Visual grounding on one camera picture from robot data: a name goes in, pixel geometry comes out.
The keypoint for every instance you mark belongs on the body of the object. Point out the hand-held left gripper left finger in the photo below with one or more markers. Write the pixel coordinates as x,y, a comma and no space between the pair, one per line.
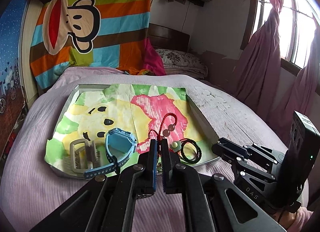
153,162

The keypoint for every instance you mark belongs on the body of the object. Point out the floral patterned pillow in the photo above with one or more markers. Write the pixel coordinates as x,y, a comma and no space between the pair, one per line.
182,61

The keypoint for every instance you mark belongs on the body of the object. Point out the colourful painted paper sheet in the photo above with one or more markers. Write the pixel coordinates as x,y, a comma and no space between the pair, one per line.
120,112

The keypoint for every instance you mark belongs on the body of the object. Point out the grey shallow tray box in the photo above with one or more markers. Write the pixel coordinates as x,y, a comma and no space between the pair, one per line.
200,122

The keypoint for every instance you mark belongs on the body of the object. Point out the dark wooden headboard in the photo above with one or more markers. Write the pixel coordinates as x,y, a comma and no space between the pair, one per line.
170,37

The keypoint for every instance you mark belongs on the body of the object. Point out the person's right forearm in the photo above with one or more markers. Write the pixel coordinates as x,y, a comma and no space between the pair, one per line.
300,220

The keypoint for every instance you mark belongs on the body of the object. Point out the window with bars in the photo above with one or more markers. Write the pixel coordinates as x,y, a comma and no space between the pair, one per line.
297,22

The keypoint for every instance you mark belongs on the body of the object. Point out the beige hair claw clip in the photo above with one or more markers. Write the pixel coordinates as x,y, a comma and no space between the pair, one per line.
75,157

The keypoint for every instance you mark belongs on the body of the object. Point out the magenta cloth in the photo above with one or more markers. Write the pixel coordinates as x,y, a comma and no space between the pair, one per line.
152,59

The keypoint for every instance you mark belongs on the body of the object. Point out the beige wooden panel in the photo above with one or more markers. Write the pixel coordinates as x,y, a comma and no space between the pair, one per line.
26,59

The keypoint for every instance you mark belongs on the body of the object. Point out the blue watch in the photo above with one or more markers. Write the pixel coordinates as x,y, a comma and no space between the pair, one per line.
120,137

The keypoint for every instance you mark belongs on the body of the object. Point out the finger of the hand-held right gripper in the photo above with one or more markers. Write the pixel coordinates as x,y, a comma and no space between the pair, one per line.
232,148
250,187

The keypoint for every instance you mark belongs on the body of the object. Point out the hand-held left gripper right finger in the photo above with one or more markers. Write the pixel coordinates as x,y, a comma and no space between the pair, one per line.
165,162

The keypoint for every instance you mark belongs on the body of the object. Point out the blue printed fabric wardrobe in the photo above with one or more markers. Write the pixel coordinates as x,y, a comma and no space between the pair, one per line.
10,47

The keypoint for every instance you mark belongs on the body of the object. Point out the striped monkey print blanket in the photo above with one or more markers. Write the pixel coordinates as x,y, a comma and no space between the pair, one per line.
112,22

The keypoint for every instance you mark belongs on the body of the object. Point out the pink curtain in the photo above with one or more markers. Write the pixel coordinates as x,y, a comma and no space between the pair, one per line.
260,59

